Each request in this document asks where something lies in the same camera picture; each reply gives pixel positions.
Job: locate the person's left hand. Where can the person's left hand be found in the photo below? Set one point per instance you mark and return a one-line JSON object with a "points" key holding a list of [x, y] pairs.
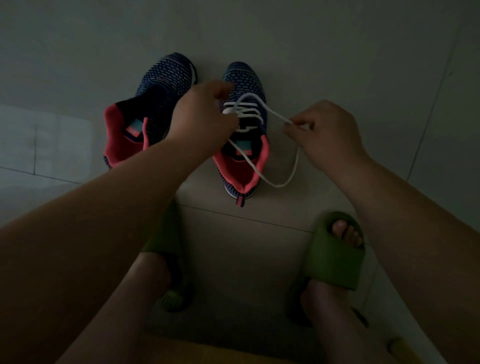
{"points": [[200, 120]]}

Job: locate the person's right hand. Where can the person's right hand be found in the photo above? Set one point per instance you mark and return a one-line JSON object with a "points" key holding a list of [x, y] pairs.
{"points": [[330, 142]]}

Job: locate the white shoelace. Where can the white shoelace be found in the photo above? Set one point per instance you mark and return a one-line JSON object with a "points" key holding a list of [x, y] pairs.
{"points": [[298, 161]]}

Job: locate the blue knit sneaker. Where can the blue knit sneaker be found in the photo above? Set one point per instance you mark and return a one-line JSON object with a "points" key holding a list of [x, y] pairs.
{"points": [[168, 71], [243, 78]]}

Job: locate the person's right forearm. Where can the person's right forearm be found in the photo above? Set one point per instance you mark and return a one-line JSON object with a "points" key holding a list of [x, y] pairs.
{"points": [[420, 243]]}

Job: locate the person's left forearm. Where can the person's left forearm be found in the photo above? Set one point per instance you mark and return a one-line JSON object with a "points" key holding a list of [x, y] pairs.
{"points": [[75, 258]]}

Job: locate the person's right leg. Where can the person's right leg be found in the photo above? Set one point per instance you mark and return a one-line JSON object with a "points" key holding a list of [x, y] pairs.
{"points": [[337, 322]]}

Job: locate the person's leg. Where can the person's leg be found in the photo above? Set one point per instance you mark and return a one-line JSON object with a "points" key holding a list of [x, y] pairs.
{"points": [[337, 322], [120, 315]]}

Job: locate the person's left leg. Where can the person's left leg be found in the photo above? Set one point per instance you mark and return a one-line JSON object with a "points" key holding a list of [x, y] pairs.
{"points": [[120, 315]]}

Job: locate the green foam slipper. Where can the green foam slipper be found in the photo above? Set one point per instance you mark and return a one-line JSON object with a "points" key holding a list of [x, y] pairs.
{"points": [[330, 258], [176, 296]]}

